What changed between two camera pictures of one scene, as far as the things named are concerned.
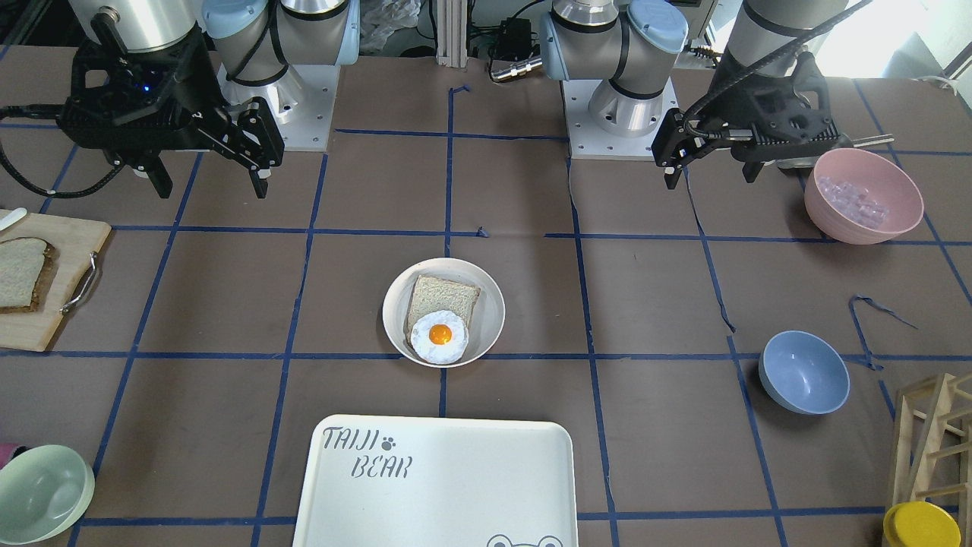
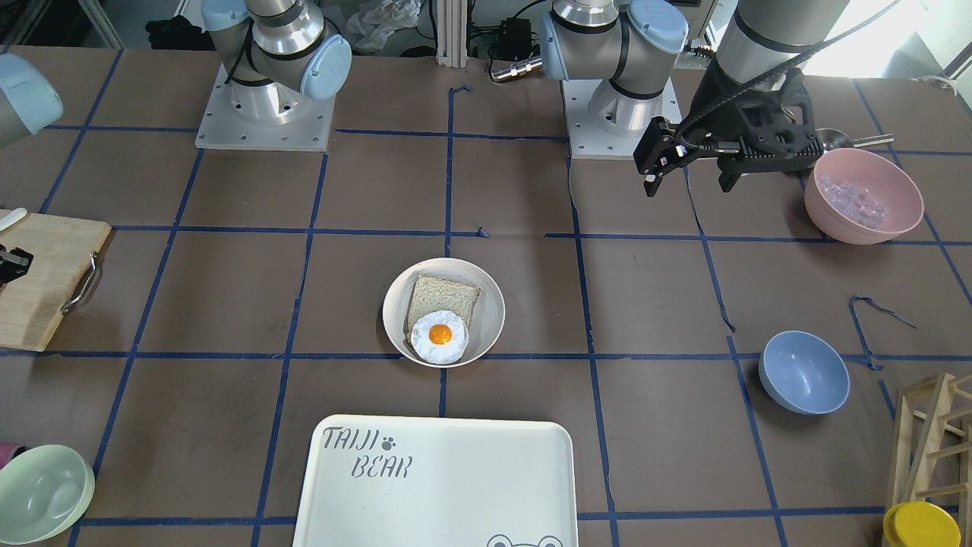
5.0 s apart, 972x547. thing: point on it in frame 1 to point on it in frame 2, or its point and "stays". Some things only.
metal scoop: (811, 162) to (833, 139)
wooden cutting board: (43, 258) stays
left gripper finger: (751, 170) to (730, 173)
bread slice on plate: (431, 295) stays
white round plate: (489, 316) stays
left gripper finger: (674, 144) to (663, 147)
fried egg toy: (440, 337) stays
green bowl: (45, 491) stays
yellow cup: (919, 524) stays
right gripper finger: (254, 136) to (14, 264)
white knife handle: (14, 216) stays
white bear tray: (402, 481) stays
